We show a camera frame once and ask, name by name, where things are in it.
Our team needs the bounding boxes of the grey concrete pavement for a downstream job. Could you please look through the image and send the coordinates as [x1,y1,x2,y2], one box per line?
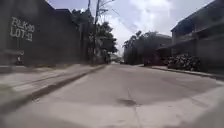
[0,63,107,114]

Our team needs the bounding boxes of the overhead wires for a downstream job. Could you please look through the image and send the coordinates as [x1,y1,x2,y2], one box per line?
[99,0,141,34]

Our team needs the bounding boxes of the dark leafy trees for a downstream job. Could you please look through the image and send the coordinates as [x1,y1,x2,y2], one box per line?
[122,30,173,66]

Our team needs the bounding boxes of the dark two-storey building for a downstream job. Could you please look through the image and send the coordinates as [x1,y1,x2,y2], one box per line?
[156,0,224,73]

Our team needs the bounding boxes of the raised concrete kerb strip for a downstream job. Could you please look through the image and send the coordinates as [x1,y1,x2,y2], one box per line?
[139,64,224,81]

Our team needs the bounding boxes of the dark grey wall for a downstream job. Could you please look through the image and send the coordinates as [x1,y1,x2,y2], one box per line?
[0,0,84,67]

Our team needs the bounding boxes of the group of trees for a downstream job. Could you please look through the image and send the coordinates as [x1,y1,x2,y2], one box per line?
[71,8,119,65]

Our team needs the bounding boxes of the bare pole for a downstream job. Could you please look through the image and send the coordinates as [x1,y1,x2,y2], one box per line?
[90,0,103,65]

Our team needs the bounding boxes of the grey concrete road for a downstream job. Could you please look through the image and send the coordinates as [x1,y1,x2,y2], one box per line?
[0,63,224,128]

